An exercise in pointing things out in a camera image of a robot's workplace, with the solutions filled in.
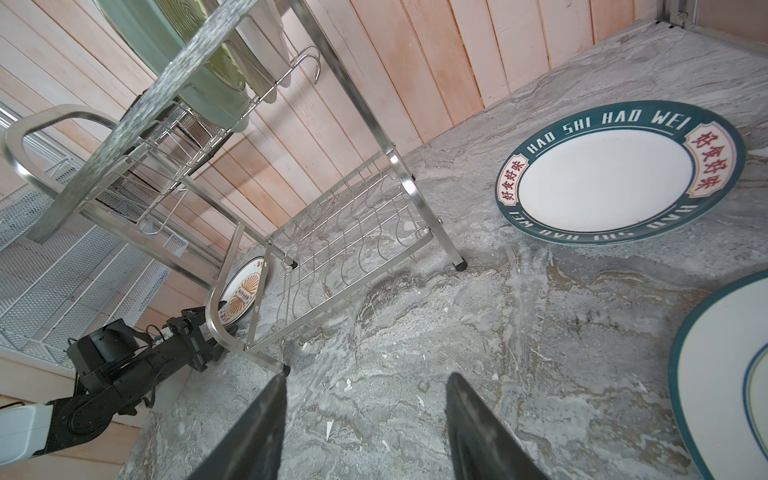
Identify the white wire mesh shelf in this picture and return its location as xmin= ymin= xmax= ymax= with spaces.
xmin=1 ymin=165 xmax=196 ymax=368

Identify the large orange sunburst plate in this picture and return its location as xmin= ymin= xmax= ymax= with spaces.
xmin=232 ymin=0 xmax=290 ymax=103

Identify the steel two-tier dish rack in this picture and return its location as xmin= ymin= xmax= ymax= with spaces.
xmin=0 ymin=0 xmax=469 ymax=376

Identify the small orange sunburst plate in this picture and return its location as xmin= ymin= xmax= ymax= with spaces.
xmin=219 ymin=256 xmax=267 ymax=325

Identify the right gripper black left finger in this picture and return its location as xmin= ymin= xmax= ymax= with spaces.
xmin=188 ymin=373 xmax=287 ymax=480

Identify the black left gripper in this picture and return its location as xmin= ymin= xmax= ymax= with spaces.
xmin=150 ymin=307 xmax=225 ymax=378

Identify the pale green flower plate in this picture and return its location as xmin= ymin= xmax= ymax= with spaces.
xmin=95 ymin=0 xmax=253 ymax=133

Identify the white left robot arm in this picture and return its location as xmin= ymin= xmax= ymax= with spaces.
xmin=1 ymin=307 xmax=224 ymax=465

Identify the white plate with cloud outline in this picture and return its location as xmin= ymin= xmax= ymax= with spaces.
xmin=668 ymin=272 xmax=767 ymax=479

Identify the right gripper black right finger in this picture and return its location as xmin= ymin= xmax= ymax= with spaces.
xmin=446 ymin=372 xmax=546 ymax=479

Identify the green rim white plate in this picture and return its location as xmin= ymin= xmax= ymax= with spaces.
xmin=495 ymin=100 xmax=746 ymax=246

